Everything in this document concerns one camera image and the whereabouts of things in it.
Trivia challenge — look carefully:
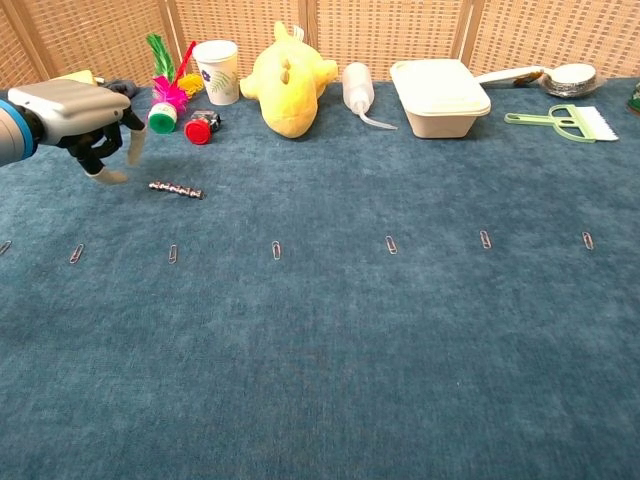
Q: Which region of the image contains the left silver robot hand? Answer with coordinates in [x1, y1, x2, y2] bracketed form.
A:
[7, 78, 149, 186]

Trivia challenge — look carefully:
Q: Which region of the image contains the metal bead chain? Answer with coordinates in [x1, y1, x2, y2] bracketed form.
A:
[147, 180, 206, 200]

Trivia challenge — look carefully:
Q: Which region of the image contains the green hand brush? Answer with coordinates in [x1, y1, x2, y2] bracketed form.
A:
[503, 103, 620, 144]

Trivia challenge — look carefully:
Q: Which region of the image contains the dark grey cloth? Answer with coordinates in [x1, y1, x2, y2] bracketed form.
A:
[99, 78, 142, 101]

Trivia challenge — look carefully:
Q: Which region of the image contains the colourful feather shuttlecock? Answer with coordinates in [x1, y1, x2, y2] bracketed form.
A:
[145, 32, 205, 135]

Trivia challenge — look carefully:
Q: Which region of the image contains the white paper cup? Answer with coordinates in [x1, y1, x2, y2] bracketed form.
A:
[192, 39, 241, 106]

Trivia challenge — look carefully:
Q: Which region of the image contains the yellow plush toy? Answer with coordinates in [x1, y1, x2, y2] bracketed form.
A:
[239, 20, 340, 140]

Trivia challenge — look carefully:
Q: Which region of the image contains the clear squeeze wash bottle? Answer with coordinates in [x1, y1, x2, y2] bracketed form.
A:
[341, 62, 400, 131]

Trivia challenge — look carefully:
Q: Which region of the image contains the woven folding screen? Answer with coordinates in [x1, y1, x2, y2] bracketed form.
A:
[0, 0, 640, 90]

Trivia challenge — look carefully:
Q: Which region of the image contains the blue table carpet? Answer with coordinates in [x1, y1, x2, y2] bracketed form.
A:
[0, 74, 640, 480]

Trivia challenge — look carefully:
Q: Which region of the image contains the beige lidded lunch box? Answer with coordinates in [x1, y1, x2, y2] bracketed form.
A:
[389, 58, 492, 140]

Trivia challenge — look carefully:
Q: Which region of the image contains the white plastic ladle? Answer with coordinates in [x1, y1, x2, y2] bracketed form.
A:
[474, 63, 596, 86]

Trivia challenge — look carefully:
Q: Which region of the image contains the silver foil dish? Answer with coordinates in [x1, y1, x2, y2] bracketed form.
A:
[538, 63, 606, 99]

